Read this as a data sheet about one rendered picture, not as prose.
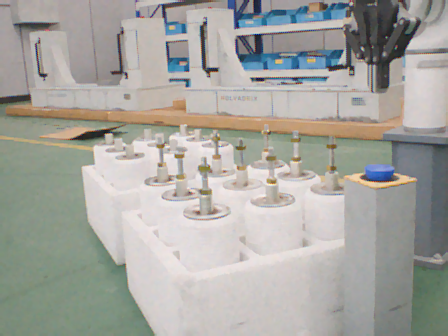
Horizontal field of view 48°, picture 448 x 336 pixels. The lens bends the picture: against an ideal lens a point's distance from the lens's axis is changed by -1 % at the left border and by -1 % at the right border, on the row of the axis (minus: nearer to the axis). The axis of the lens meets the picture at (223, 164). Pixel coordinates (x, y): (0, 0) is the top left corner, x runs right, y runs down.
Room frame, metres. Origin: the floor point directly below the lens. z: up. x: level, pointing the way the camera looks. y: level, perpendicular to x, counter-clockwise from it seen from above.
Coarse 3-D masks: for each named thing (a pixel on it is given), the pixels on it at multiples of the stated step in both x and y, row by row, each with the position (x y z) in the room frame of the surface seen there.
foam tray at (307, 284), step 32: (128, 224) 0.95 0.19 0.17; (128, 256) 0.98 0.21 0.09; (160, 256) 0.76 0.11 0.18; (256, 256) 0.74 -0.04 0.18; (288, 256) 0.73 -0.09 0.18; (320, 256) 0.75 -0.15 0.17; (128, 288) 1.01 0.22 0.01; (160, 288) 0.75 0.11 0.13; (192, 288) 0.66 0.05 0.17; (224, 288) 0.68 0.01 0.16; (256, 288) 0.70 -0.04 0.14; (288, 288) 0.72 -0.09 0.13; (320, 288) 0.74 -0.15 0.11; (160, 320) 0.77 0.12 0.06; (192, 320) 0.66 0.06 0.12; (224, 320) 0.68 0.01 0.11; (256, 320) 0.70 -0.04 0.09; (288, 320) 0.72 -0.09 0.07; (320, 320) 0.74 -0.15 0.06
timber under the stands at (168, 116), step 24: (96, 120) 4.19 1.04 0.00; (120, 120) 3.98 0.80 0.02; (144, 120) 3.80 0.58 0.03; (168, 120) 3.63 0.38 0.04; (192, 120) 3.47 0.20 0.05; (216, 120) 3.33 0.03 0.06; (240, 120) 3.20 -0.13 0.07; (264, 120) 3.08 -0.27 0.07; (288, 120) 2.98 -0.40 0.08; (312, 120) 2.93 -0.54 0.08
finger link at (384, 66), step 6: (396, 54) 0.64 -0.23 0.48; (384, 60) 0.65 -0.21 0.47; (390, 60) 0.65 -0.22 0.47; (378, 66) 0.66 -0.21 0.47; (384, 66) 0.66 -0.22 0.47; (378, 72) 0.66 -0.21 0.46; (384, 72) 0.66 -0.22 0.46; (378, 78) 0.66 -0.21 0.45; (384, 78) 0.66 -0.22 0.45; (378, 84) 0.66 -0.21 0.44; (384, 84) 0.66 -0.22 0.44
